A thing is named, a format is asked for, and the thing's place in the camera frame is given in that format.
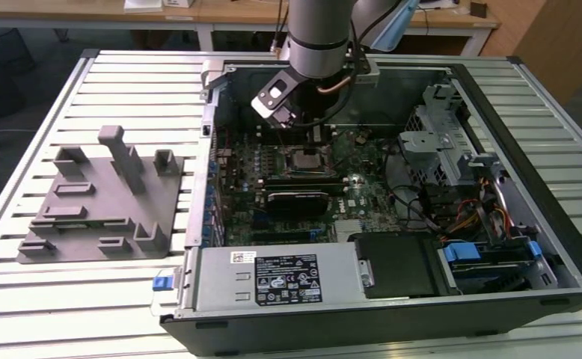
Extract coloured wire bundle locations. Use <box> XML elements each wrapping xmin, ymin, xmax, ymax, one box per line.
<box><xmin>419</xmin><ymin>179</ymin><xmax>517</xmax><ymax>244</ymax></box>

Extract black fan shroud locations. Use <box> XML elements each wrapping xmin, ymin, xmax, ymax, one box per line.
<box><xmin>265</xmin><ymin>190</ymin><xmax>331</xmax><ymax>220</ymax></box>

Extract black RAM stick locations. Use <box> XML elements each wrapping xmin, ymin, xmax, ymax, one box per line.
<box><xmin>265</xmin><ymin>183</ymin><xmax>347</xmax><ymax>195</ymax></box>
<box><xmin>263</xmin><ymin>176</ymin><xmax>347</xmax><ymax>187</ymax></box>

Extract black office chair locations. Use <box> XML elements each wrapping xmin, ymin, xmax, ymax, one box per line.
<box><xmin>0</xmin><ymin>28</ymin><xmax>38</xmax><ymax>120</ymax></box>

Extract grey parts rack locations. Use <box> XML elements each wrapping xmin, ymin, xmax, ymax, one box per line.
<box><xmin>15</xmin><ymin>125</ymin><xmax>187</xmax><ymax>265</ymax></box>

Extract silver case hinge bracket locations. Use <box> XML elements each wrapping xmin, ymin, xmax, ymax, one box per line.
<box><xmin>199</xmin><ymin>59</ymin><xmax>229</xmax><ymax>101</ymax></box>

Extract green motherboard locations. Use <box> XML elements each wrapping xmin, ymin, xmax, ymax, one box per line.
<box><xmin>210</xmin><ymin>126</ymin><xmax>406</xmax><ymax>248</ymax></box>

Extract metal socket cover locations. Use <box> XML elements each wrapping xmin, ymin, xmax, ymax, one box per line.
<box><xmin>283</xmin><ymin>146</ymin><xmax>339</xmax><ymax>177</ymax></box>

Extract blue disk carrier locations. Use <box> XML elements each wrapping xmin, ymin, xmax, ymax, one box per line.
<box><xmin>443</xmin><ymin>241</ymin><xmax>545</xmax><ymax>269</ymax></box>

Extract black disk bay plate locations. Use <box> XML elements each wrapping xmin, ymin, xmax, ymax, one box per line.
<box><xmin>354</xmin><ymin>231</ymin><xmax>459</xmax><ymax>300</ymax></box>

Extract silver power supply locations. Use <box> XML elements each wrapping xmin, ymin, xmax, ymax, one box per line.
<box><xmin>190</xmin><ymin>245</ymin><xmax>371</xmax><ymax>313</ymax></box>

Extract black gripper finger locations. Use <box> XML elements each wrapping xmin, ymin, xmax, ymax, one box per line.
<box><xmin>309</xmin><ymin>125</ymin><xmax>331</xmax><ymax>155</ymax></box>

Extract silver drive cage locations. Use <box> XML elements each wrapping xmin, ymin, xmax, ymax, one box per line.
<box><xmin>398</xmin><ymin>84</ymin><xmax>505</xmax><ymax>188</ymax></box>

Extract RAM slots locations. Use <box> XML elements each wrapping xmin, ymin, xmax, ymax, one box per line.
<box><xmin>255</xmin><ymin>121</ymin><xmax>341</xmax><ymax>145</ymax></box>

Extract wooden cabinet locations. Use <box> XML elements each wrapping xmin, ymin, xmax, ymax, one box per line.
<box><xmin>482</xmin><ymin>0</ymin><xmax>582</xmax><ymax>109</ymax></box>

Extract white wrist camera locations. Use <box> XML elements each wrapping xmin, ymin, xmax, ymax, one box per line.
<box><xmin>250</xmin><ymin>69</ymin><xmax>305</xmax><ymax>130</ymax></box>

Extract black PC case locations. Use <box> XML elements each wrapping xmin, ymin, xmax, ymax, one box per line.
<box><xmin>150</xmin><ymin>58</ymin><xmax>582</xmax><ymax>358</ymax></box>

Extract blue case latch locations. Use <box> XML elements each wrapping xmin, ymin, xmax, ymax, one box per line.
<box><xmin>152</xmin><ymin>274</ymin><xmax>176</xmax><ymax>292</ymax></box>

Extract small silver heatsink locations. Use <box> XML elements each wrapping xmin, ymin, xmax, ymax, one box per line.
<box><xmin>334</xmin><ymin>219</ymin><xmax>366</xmax><ymax>242</ymax></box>

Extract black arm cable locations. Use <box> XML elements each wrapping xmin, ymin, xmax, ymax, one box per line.
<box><xmin>319</xmin><ymin>35</ymin><xmax>371</xmax><ymax>126</ymax></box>

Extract CPU socket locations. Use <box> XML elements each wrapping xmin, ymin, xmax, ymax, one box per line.
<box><xmin>279</xmin><ymin>144</ymin><xmax>339</xmax><ymax>177</ymax></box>

